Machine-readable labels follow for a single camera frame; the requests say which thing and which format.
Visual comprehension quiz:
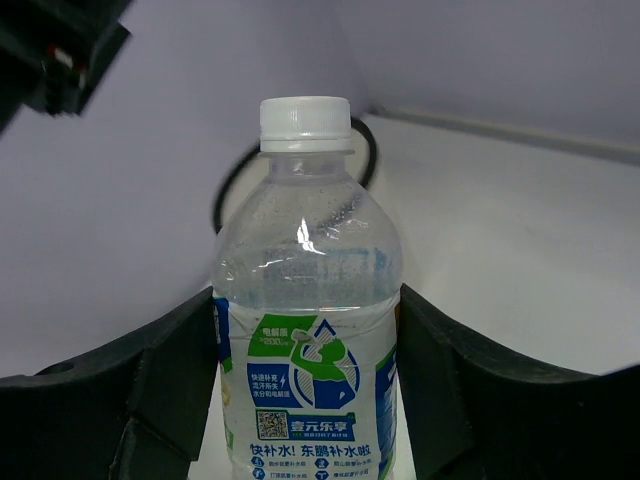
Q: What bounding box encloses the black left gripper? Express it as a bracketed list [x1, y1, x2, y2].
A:
[1, 0, 132, 130]

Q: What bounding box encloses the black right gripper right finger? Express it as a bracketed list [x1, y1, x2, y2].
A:
[397, 286, 639, 479]

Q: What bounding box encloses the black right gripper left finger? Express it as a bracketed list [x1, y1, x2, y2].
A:
[1, 289, 217, 479]

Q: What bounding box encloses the clear bottle white cap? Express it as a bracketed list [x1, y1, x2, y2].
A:
[212, 96, 403, 479]

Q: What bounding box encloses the black rimmed white bin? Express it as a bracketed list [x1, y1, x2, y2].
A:
[211, 117, 379, 235]

